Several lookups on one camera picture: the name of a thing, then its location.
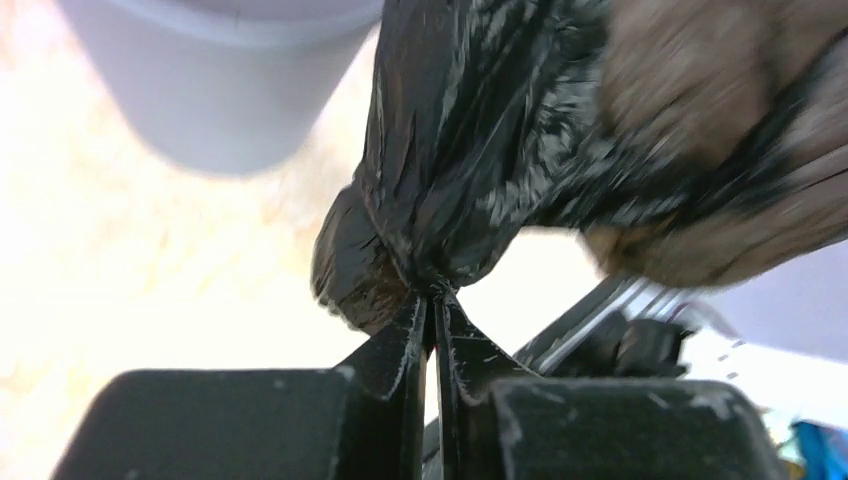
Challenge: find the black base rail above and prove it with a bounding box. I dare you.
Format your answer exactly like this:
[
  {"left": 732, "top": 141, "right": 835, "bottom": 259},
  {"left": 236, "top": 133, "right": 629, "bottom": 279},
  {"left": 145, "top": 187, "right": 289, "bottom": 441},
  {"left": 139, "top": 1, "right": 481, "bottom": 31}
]
[{"left": 513, "top": 274, "right": 750, "bottom": 380}]

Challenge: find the black plastic trash bag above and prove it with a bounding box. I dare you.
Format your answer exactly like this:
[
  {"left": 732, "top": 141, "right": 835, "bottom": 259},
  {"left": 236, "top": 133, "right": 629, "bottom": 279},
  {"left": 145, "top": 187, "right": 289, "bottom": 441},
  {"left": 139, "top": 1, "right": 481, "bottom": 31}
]
[{"left": 311, "top": 1, "right": 847, "bottom": 334}]

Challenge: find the grey plastic trash bin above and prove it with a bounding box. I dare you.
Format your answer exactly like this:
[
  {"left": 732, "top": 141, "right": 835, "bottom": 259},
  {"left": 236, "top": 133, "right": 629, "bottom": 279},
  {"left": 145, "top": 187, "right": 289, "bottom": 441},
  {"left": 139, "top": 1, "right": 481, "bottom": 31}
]
[{"left": 60, "top": 0, "right": 383, "bottom": 175}]

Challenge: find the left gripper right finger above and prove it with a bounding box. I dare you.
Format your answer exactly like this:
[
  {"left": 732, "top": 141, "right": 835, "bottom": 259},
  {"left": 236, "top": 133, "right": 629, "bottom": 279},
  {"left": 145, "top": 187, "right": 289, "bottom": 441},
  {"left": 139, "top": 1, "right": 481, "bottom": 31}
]
[{"left": 433, "top": 296, "right": 789, "bottom": 479}]

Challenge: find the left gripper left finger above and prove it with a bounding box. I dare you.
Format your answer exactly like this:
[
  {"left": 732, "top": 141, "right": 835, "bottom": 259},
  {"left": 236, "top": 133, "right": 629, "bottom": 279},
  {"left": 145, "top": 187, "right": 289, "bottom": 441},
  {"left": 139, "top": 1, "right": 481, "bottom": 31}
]
[{"left": 54, "top": 296, "right": 428, "bottom": 480}]

